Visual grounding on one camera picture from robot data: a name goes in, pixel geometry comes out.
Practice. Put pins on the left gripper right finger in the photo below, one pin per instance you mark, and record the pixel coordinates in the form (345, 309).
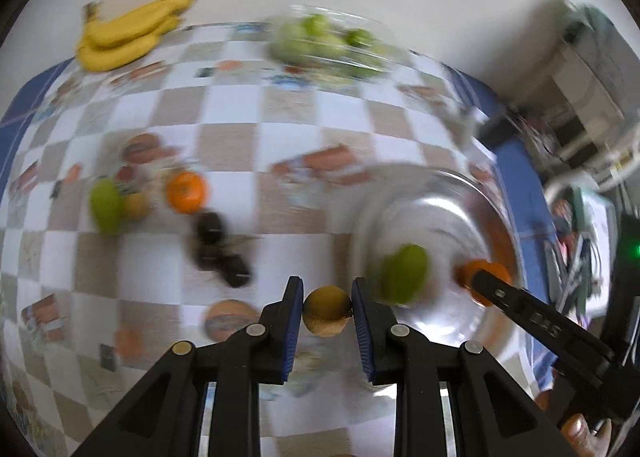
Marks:
(442, 392)

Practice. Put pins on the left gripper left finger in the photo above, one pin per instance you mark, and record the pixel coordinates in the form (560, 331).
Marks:
(163, 414)

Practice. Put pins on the dark plum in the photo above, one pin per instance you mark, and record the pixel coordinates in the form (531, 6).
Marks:
(207, 257)
(209, 228)
(234, 270)

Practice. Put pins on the green mango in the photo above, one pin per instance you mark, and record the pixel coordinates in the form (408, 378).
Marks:
(106, 206)
(403, 274)

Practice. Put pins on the brown longan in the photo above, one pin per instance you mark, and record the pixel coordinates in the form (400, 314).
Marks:
(326, 311)
(136, 206)

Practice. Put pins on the dark plum top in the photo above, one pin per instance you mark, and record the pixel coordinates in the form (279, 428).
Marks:
(209, 228)

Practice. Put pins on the orange tangerine with stem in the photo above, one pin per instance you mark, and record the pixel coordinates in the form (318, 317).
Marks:
(186, 192)

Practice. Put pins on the person's right hand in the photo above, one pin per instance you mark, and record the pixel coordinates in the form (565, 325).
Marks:
(585, 442)

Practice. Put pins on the green tray with items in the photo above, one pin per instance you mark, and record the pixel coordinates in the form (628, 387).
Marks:
(581, 252)

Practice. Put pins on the silver metal plate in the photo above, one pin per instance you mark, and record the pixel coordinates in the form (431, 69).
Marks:
(454, 221)

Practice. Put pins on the patterned tablecloth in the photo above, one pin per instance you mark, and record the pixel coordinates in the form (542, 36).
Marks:
(83, 315)

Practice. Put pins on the white shelf unit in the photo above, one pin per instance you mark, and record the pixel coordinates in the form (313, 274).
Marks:
(595, 127)

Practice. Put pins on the black charger on white base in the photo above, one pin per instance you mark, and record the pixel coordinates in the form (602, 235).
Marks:
(497, 130)

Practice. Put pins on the yellow banana bunch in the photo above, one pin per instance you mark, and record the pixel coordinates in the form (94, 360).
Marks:
(108, 45)

